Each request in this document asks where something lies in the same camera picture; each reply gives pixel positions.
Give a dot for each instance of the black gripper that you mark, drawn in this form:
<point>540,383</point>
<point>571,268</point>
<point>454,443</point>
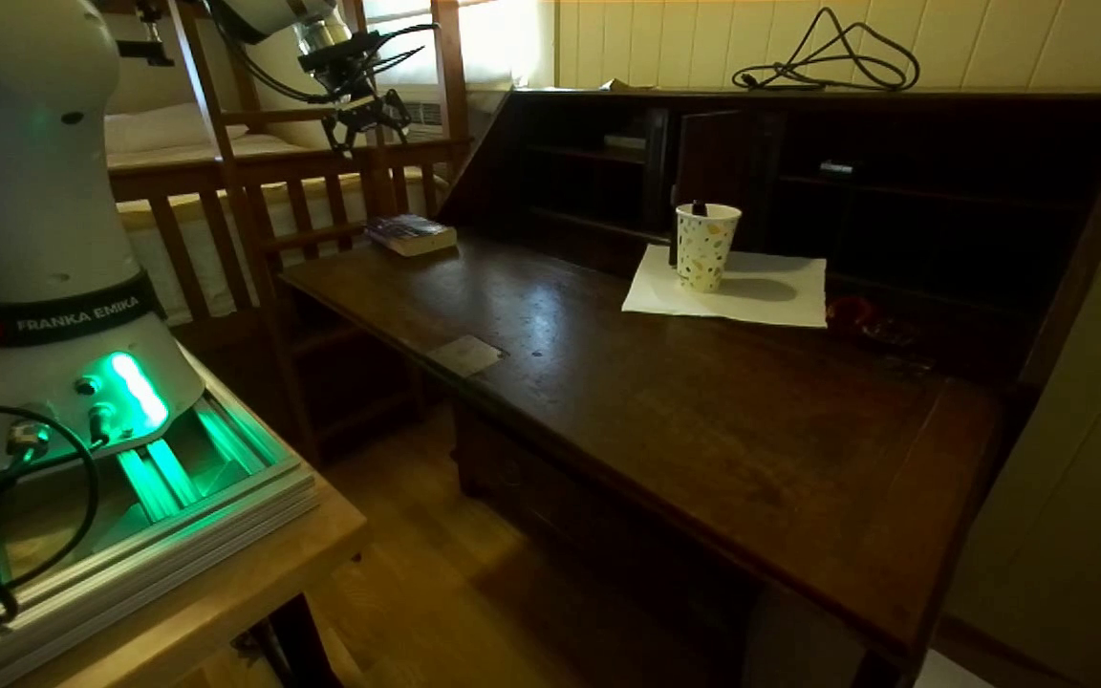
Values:
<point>363,80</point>

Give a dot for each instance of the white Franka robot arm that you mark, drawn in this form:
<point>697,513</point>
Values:
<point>18,178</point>

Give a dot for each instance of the dark wooden secretary cabinet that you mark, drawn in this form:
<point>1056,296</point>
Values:
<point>729,434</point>

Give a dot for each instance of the white bedding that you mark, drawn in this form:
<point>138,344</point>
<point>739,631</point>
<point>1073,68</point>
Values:
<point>153,128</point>

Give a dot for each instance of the dark wooden slatted chair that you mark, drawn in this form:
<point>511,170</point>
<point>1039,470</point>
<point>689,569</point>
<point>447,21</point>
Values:
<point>182,248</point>

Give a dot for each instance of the small pale desk label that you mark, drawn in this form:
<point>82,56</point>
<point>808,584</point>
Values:
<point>466,355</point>

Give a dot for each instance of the dotted white paper cup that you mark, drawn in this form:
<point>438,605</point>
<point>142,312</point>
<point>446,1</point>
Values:
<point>705,248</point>

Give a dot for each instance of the white paper sheet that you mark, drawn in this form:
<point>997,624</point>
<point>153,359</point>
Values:
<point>780,298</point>

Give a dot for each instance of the wooden window frame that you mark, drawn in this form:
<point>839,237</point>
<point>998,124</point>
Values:
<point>454,52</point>

